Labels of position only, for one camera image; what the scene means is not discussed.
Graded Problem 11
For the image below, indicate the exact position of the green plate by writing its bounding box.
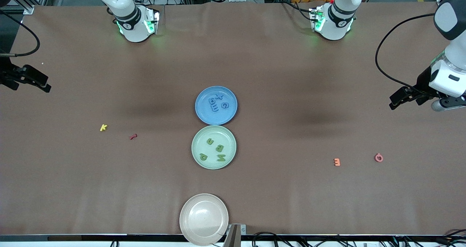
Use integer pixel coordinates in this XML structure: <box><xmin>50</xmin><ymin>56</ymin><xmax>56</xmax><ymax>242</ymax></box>
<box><xmin>191</xmin><ymin>125</ymin><xmax>237</xmax><ymax>170</ymax></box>

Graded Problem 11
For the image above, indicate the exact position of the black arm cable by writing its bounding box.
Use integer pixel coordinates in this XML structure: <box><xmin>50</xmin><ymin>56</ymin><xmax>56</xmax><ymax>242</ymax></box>
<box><xmin>375</xmin><ymin>13</ymin><xmax>437</xmax><ymax>91</ymax></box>
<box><xmin>0</xmin><ymin>9</ymin><xmax>40</xmax><ymax>56</ymax></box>

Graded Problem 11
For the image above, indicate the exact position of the black cable bundle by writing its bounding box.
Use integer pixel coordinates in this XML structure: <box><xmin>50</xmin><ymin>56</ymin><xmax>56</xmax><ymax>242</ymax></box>
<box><xmin>251</xmin><ymin>232</ymin><xmax>466</xmax><ymax>247</ymax></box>

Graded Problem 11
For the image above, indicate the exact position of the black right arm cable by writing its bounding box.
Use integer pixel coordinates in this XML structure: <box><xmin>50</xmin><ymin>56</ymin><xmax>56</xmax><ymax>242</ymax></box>
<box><xmin>0</xmin><ymin>9</ymin><xmax>40</xmax><ymax>56</ymax></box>

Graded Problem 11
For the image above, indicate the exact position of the beige plate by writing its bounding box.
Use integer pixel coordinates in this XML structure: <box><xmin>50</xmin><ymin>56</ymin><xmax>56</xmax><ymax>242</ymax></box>
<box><xmin>179</xmin><ymin>193</ymin><xmax>229</xmax><ymax>246</ymax></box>

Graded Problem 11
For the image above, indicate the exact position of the black base power cable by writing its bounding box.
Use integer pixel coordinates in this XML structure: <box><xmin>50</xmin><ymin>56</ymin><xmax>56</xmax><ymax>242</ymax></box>
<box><xmin>279</xmin><ymin>0</ymin><xmax>313</xmax><ymax>20</ymax></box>

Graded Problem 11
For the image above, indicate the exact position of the blue plate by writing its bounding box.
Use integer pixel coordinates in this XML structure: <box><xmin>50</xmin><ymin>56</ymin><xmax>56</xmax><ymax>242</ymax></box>
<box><xmin>195</xmin><ymin>86</ymin><xmax>238</xmax><ymax>126</ymax></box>

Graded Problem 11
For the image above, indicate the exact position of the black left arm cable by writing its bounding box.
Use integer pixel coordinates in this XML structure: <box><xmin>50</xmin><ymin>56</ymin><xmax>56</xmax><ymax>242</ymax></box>
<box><xmin>375</xmin><ymin>13</ymin><xmax>437</xmax><ymax>91</ymax></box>

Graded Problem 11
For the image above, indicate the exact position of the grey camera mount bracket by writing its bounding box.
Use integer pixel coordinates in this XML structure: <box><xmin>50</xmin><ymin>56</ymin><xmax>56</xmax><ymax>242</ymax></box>
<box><xmin>223</xmin><ymin>224</ymin><xmax>247</xmax><ymax>247</ymax></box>

